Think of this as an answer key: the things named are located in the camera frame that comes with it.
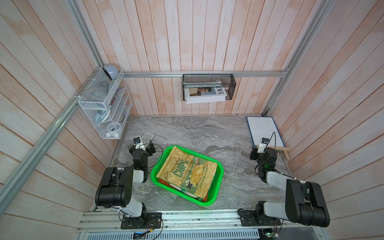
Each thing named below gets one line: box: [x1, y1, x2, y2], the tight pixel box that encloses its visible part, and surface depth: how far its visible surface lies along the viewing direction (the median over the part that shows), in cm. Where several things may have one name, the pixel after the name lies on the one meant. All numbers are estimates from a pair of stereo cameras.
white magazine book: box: [183, 80, 228, 104], surface depth 95 cm
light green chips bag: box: [169, 175, 203, 201], surface depth 79 cm
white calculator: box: [141, 132, 154, 144], surface depth 109 cm
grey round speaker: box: [102, 64, 119, 81], surface depth 84 cm
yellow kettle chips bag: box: [156, 146, 218, 199], surface depth 83 cm
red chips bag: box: [158, 178, 180, 190], surface depth 82 cm
